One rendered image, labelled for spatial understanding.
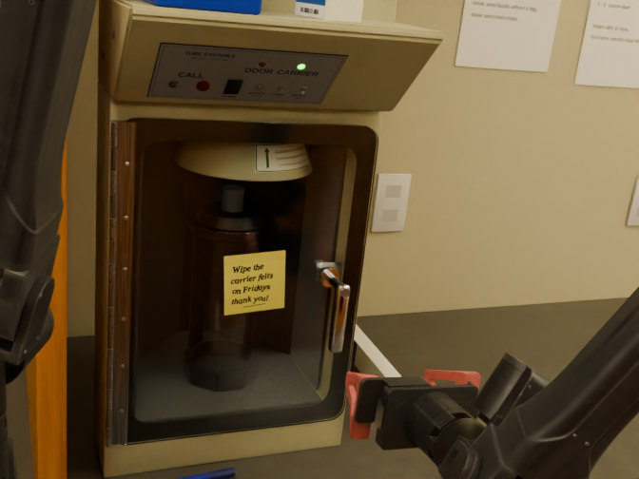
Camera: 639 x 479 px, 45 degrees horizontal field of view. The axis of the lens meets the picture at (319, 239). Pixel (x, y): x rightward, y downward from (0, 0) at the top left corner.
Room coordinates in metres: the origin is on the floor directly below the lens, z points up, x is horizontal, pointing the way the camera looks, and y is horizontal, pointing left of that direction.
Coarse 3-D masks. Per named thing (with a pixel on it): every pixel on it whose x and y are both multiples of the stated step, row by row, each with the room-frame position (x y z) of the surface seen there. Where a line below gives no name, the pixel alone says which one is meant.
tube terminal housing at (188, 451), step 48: (288, 0) 0.88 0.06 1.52; (384, 0) 0.93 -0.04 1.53; (96, 192) 0.91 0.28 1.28; (96, 240) 0.90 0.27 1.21; (96, 288) 0.90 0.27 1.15; (96, 336) 0.89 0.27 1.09; (96, 384) 0.88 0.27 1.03; (96, 432) 0.88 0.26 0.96; (240, 432) 0.88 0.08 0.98; (288, 432) 0.91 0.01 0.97; (336, 432) 0.93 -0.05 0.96
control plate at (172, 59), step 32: (160, 64) 0.76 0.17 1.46; (192, 64) 0.77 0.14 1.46; (224, 64) 0.78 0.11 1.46; (256, 64) 0.79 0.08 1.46; (288, 64) 0.80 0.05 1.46; (320, 64) 0.81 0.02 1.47; (160, 96) 0.80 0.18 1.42; (192, 96) 0.81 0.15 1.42; (224, 96) 0.82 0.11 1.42; (256, 96) 0.83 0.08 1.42; (288, 96) 0.84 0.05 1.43; (320, 96) 0.86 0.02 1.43
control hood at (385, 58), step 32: (128, 0) 0.78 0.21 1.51; (128, 32) 0.72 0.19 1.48; (160, 32) 0.73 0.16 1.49; (192, 32) 0.74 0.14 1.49; (224, 32) 0.75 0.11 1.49; (256, 32) 0.76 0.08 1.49; (288, 32) 0.77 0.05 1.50; (320, 32) 0.78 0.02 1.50; (352, 32) 0.79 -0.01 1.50; (384, 32) 0.80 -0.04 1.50; (416, 32) 0.82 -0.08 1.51; (128, 64) 0.75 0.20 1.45; (352, 64) 0.83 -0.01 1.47; (384, 64) 0.84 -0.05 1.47; (416, 64) 0.85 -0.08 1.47; (128, 96) 0.79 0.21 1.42; (352, 96) 0.87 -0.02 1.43; (384, 96) 0.89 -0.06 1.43
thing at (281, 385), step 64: (192, 128) 0.83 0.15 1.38; (256, 128) 0.86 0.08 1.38; (320, 128) 0.89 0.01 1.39; (192, 192) 0.83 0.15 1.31; (256, 192) 0.86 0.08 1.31; (320, 192) 0.90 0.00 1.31; (192, 256) 0.84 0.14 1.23; (320, 256) 0.90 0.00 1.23; (192, 320) 0.84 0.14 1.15; (256, 320) 0.87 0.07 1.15; (320, 320) 0.90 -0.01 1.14; (128, 384) 0.81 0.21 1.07; (192, 384) 0.84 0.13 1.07; (256, 384) 0.87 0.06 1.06; (320, 384) 0.91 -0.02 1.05
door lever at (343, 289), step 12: (324, 276) 0.90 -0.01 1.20; (336, 276) 0.91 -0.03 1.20; (336, 288) 0.86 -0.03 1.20; (348, 288) 0.86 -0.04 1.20; (336, 300) 0.86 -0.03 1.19; (348, 300) 0.86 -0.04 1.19; (336, 312) 0.86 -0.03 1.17; (336, 324) 0.86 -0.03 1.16; (336, 336) 0.86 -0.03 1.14; (336, 348) 0.86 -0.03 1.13
